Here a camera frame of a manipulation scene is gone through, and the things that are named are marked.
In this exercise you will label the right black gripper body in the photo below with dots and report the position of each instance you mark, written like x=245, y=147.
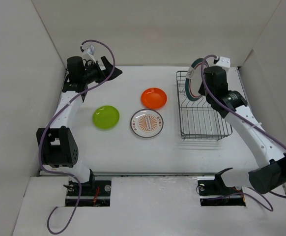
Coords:
x=202, y=90

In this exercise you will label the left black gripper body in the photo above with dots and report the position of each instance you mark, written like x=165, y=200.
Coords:
x=93, y=73

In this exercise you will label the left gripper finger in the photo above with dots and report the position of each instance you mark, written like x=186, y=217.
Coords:
x=108, y=67
x=117, y=72

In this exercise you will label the white plate blue rim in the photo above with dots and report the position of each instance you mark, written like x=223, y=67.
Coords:
x=193, y=80

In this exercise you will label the orange plastic plate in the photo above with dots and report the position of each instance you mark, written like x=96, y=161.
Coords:
x=154, y=98

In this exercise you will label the green plastic plate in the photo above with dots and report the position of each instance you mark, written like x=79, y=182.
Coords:
x=105, y=117

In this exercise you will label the white plate orange sunburst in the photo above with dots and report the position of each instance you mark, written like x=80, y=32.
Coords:
x=146, y=123

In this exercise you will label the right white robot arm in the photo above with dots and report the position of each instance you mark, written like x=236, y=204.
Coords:
x=268, y=152

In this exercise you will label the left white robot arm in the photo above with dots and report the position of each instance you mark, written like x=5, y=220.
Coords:
x=58, y=150

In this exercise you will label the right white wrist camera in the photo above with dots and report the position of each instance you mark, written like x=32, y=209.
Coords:
x=223, y=62

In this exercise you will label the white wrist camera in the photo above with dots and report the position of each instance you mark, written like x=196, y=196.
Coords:
x=89, y=51
x=223, y=62

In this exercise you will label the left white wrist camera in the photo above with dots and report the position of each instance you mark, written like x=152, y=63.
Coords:
x=89, y=51

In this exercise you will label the black wire dish rack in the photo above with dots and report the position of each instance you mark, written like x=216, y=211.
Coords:
x=198, y=121

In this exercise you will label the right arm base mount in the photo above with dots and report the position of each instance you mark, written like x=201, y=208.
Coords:
x=213, y=194

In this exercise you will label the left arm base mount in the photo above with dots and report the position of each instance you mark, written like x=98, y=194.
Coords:
x=97, y=195

